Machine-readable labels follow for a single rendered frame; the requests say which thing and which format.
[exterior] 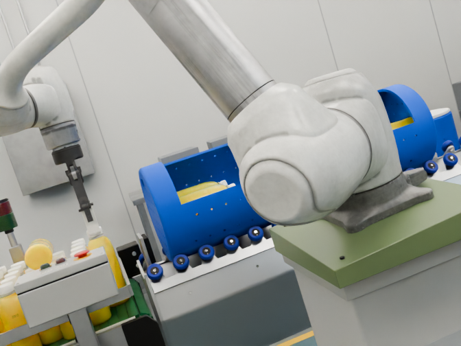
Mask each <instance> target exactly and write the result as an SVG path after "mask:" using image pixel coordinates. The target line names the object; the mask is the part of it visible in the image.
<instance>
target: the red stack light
mask: <svg viewBox="0 0 461 346"><path fill-rule="evenodd" d="M12 212H13V210H12V207H11V205H10V201H6V202H4V203H0V216H4V215H6V214H9V213H12Z"/></svg>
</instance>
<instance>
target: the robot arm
mask: <svg viewBox="0 0 461 346"><path fill-rule="evenodd" d="M104 1H105V0H64V1H63V2H62V3H61V4H60V5H59V6H58V7H57V8H56V9H55V10H54V11H53V12H52V13H51V14H50V15H49V16H48V17H47V18H46V19H45V20H44V21H43V22H42V23H41V24H40V25H39V26H38V27H36V28H35V29H34V30H33V31H32V32H31V33H30V34H29V35H28V36H27V37H26V38H25V39H24V40H23V41H22V42H21V43H20V44H18V45H17V46H16V47H15V49H14V50H13V51H12V52H11V53H10V54H9V55H8V57H7V58H6V59H5V60H4V61H3V63H2V64H1V66H0V137H4V136H7V135H12V134H14V133H18V132H21V131H22V130H25V129H28V128H39V129H40V133H41V135H42V137H43V141H44V143H45V146H46V149H47V150H53V152H52V153H51V155H52V157H53V160H54V163H55V164H56V165H60V164H63V163H66V165H67V169H68V170H66V171H65V173H66V175H67V177H68V178H69V182H70V184H71V186H72V187H73V188H74V190H75V194H76V196H77V199H78V202H79V204H80V209H79V210H78V211H79V212H81V213H82V216H83V219H84V222H85V225H86V228H87V230H88V234H89V236H92V235H96V234H98V233H101V231H100V228H99V225H98V222H97V218H96V216H95V213H94V211H93V207H92V205H93V203H90V201H89V200H88V196H87V194H86V190H85V188H84V185H83V183H84V179H83V176H82V170H81V168H80V166H79V167H77V166H76V164H75V160H76V159H80V158H82V157H83V156H84V154H83V152H82V149H81V146H80V145H79V144H77V142H78V141H80V138H79V135H78V128H77V126H76V122H75V120H74V116H73V106H72V102H71V98H70V96H69V93H68V91H67V88H66V86H65V84H64V82H63V80H62V78H61V77H60V75H59V73H58V72H57V71H56V69H55V68H54V67H52V66H49V65H39V66H36V65H37V64H38V63H39V62H40V61H41V60H42V59H43V58H44V57H45V56H46V55H47V54H49V53H50V52H51V51H52V50H53V49H55V48H56V47H57V46H58V45H59V44H61V42H62V41H63V40H65V39H66V38H67V37H68V36H69V35H71V34H72V33H73V32H74V31H75V30H77V29H78V28H79V26H81V25H82V24H83V23H84V22H85V21H86V20H87V19H89V18H90V17H91V16H92V15H93V14H94V13H95V12H96V10H97V9H98V8H99V7H100V6H101V5H102V4H103V2H104ZM128 1H129V2H130V3H131V5H132V6H133V7H134V9H135V10H136V11H137V12H138V13H139V14H140V15H141V17H142V18H143V19H144V20H145V22H146V23H147V24H148V25H149V26H150V27H151V28H152V30H153V31H154V32H155V34H156V35H157V36H158V37H159V38H160V39H161V40H162V42H163V43H164V44H165V46H166V47H167V48H168V49H169V50H170V52H171V53H172V54H173V55H174V56H175V57H176V59H177V60H178V61H179V63H180V64H181V65H182V66H183V67H184V68H185V69H186V71H187V72H188V73H189V75H190V76H191V77H192V78H193V79H194V80H195V81H196V83H197V84H198V85H199V86H200V88H201V89H202V90H203V91H204V92H205V93H206V94H207V96H208V97H209V98H210V99H211V101H212V102H213V103H214V105H216V107H217V108H218V109H219V110H220V111H221V113H222V114H223V115H224V116H225V118H226V119H227V120H228V121H229V122H230V124H229V126H228V135H227V139H228V147H229V148H230V150H231V152H232V153H233V156H234V158H235V161H236V163H237V166H238V168H239V180H240V183H241V188H242V190H243V193H244V196H245V197H246V200H247V201H248V203H249V205H250V206H251V207H252V208H253V210H254V211H255V212H256V213H257V214H258V215H259V216H261V217H262V218H263V219H265V220H267V221H268V222H271V223H273V224H277V225H281V226H299V225H303V224H309V223H312V222H315V221H317V220H319V219H324V220H326V221H329V222H331V223H333V224H336V225H337V226H339V227H342V228H344V229H346V232H347V233H357V232H359V231H362V230H363V229H365V228H366V227H368V226H370V225H372V224H374V223H376V222H379V221H380V220H383V219H385V218H387V217H389V216H392V215H394V214H396V213H399V212H400V211H403V210H404V209H407V208H409V207H411V206H414V205H416V204H419V203H422V202H425V201H427V200H431V199H432V198H433V197H434V193H433V190H432V189H430V188H426V187H417V186H418V185H419V184H421V183H422V182H423V181H425V180H427V172H426V171H425V170H424V168H416V169H414V170H409V171H406V172H403V171H402V169H401V164H400V160H399V153H398V150H397V145H396V141H395V138H394V134H393V131H392V127H391V124H390V120H389V118H388V114H387V112H386V109H385V106H384V104H383V101H382V99H381V96H380V94H379V93H378V91H377V90H376V88H375V87H374V86H373V84H372V83H371V82H370V81H369V79H368V78H367V77H366V76H365V75H363V74H362V73H361V72H357V71H356V70H354V69H352V68H348V69H343V70H340V71H336V72H333V73H329V74H326V75H323V76H319V77H317V78H313V79H310V80H308V81H307V82H306V84H305V86H304V87H303V88H300V87H299V86H298V85H295V84H288V83H283V82H280V83H278V84H277V83H276V82H275V81H274V79H273V78H272V77H271V76H270V74H269V73H268V72H267V71H266V70H265V69H264V68H263V66H262V65H261V64H260V63H259V61H258V60H257V59H256V58H255V57H254V56H253V55H252V53H251V52H250V51H249V50H248V48H247V47H246V46H245V45H244V44H243V43H242V42H241V41H240V39H239V38H238V37H237V36H236V34H235V33H234V32H233V31H232V29H231V28H229V26H228V25H227V24H226V23H225V21H224V20H223V19H222V18H221V16H220V15H219V14H218V13H217V12H216V11H215V10H214V9H213V7H212V6H211V5H210V3H209V2H208V1H207V0H128Z"/></svg>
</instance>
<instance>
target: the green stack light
mask: <svg viewBox="0 0 461 346"><path fill-rule="evenodd" d="M17 226H18V224H17V222H16V218H15V215H14V212H12V213H9V214H6V215H4V216H0V233H1V232H3V231H7V230H10V229H13V228H15V227H17Z"/></svg>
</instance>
